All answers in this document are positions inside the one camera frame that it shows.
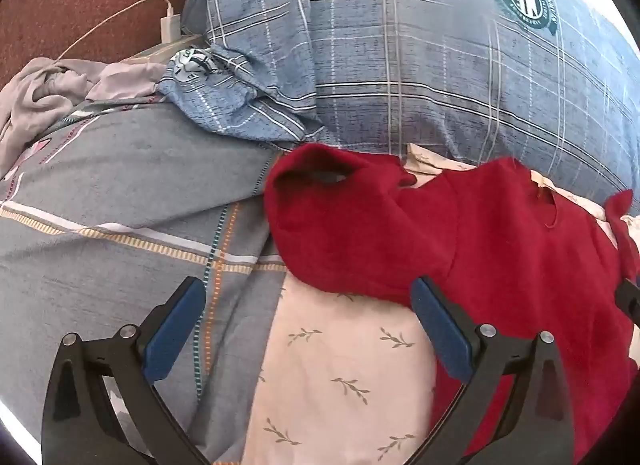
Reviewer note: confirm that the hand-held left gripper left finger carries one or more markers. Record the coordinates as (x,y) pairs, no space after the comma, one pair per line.
(175,325)

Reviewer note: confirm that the red knit garment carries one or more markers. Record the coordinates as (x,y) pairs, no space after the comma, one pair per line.
(500,245)

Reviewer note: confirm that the cream leaf-print blanket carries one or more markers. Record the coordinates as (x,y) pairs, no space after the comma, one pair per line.
(340,355)

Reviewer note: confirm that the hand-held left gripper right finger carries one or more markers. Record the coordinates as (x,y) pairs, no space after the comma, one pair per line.
(440,325)

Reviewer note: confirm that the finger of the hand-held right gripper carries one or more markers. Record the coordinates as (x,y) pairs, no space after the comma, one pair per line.
(629,301)

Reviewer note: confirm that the pale lilac garment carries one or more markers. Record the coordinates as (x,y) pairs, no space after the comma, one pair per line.
(30,110)

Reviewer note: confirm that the white charger plug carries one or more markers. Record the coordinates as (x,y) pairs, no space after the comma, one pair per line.
(170,27)

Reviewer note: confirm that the grey printed bed sheet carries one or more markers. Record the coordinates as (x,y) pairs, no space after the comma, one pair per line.
(125,185)

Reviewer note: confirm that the blue plaid pillow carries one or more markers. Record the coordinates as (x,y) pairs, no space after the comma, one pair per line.
(400,45)

